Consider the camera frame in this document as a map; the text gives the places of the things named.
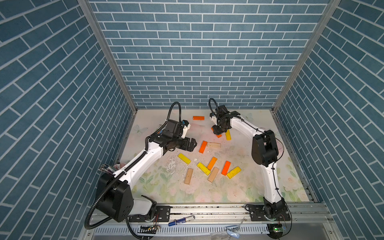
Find small circuit board green led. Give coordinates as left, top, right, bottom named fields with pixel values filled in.
left=267, top=224, right=285, bottom=240

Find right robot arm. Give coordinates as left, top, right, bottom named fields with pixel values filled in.
left=210, top=111, right=287, bottom=219

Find blue handled screwdriver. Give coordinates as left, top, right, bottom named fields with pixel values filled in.
left=168, top=215, right=196, bottom=227

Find natural wood block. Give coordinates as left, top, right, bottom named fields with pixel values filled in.
left=207, top=142, right=221, bottom=149
left=208, top=167, right=219, bottom=183
left=184, top=168, right=194, bottom=185

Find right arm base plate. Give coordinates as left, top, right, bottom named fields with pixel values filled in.
left=245, top=204, right=291, bottom=222

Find natural wood block lower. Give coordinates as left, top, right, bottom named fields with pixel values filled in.
left=208, top=167, right=219, bottom=183

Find black corrugated cable left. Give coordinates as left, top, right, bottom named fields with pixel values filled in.
left=83, top=101, right=183, bottom=230

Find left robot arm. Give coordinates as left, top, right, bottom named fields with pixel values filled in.
left=95, top=138, right=197, bottom=222

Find wire connector bundle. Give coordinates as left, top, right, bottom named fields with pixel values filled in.
left=138, top=225, right=161, bottom=235

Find natural wood block left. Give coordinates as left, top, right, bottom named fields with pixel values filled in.
left=184, top=168, right=194, bottom=185

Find aluminium front rail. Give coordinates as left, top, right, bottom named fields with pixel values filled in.
left=85, top=202, right=334, bottom=224

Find yellow block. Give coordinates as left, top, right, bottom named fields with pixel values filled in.
left=225, top=130, right=232, bottom=141
left=197, top=163, right=211, bottom=176
left=227, top=167, right=241, bottom=179
left=178, top=153, right=191, bottom=165

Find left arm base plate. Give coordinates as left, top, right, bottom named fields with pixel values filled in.
left=129, top=205, right=171, bottom=223

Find natural wood block centre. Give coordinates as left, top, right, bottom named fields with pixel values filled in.
left=207, top=142, right=221, bottom=149

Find light orange block centre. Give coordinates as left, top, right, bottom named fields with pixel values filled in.
left=207, top=157, right=218, bottom=171

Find clear tape scraps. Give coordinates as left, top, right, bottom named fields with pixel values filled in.
left=211, top=225, right=240, bottom=240

